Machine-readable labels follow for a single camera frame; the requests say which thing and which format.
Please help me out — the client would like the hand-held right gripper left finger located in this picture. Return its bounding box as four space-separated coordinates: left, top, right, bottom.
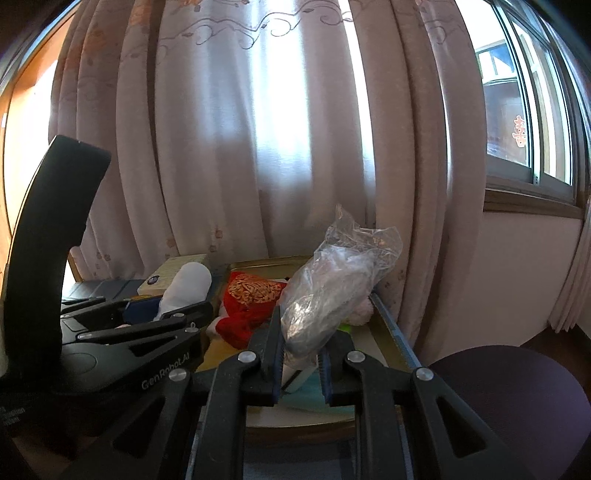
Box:
60 305 284 480

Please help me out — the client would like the pale plain curtain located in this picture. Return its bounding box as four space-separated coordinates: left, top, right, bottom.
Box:
549 194 591 333

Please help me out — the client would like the blue plaid tablecloth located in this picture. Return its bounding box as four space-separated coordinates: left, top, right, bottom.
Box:
60 279 365 480

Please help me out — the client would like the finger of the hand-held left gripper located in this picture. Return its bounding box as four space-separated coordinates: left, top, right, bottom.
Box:
76 301 214 344
60 295 160 324

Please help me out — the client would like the sliding window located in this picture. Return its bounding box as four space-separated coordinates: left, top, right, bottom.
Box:
475 0 591 217

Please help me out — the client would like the dark purple round stool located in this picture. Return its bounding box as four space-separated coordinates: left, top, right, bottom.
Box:
429 345 585 480

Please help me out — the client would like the pale floral curtain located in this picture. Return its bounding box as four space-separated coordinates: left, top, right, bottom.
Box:
48 0 485 365

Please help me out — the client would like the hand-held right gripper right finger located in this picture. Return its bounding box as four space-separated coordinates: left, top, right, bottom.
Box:
318 330 522 480

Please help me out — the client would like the pink fluffy plush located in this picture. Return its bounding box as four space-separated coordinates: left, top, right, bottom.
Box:
342 295 374 326

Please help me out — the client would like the white towel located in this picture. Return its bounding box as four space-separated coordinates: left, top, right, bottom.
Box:
154 262 213 321

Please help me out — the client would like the clear plastic bag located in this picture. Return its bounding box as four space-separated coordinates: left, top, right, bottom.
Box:
278 203 403 370

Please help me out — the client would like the pale yellow tissue box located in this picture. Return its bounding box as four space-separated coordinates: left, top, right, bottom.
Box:
137 253 208 296

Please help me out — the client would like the teal cloth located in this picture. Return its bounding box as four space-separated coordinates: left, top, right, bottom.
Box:
281 369 358 411

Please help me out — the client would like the red embroidered pouch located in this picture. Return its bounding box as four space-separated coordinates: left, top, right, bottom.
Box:
216 271 289 349

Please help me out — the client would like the orange wooden wardrobe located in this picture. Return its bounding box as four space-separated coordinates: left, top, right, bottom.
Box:
0 14 79 287

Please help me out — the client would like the gold rectangular box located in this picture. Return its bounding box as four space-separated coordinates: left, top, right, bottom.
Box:
198 256 423 444

